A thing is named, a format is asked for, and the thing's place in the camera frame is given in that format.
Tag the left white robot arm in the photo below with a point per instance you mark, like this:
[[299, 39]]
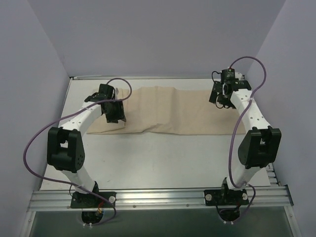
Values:
[[65, 149]]

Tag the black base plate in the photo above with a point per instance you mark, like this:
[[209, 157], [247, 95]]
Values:
[[80, 200], [219, 197]]

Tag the beige cloth kit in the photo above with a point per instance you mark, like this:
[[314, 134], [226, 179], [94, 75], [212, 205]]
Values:
[[168, 110]]

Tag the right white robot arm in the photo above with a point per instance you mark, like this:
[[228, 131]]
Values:
[[231, 180]]

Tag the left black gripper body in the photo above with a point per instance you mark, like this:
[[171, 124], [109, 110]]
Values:
[[116, 114]]

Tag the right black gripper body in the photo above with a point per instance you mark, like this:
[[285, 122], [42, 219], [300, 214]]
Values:
[[214, 93]]

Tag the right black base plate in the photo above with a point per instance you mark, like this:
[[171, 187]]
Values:
[[219, 197]]

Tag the back aluminium rail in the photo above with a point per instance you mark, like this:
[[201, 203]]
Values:
[[96, 77]]

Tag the front aluminium rail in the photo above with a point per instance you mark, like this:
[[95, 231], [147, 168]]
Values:
[[273, 196]]

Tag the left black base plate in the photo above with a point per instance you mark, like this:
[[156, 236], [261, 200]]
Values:
[[80, 200]]

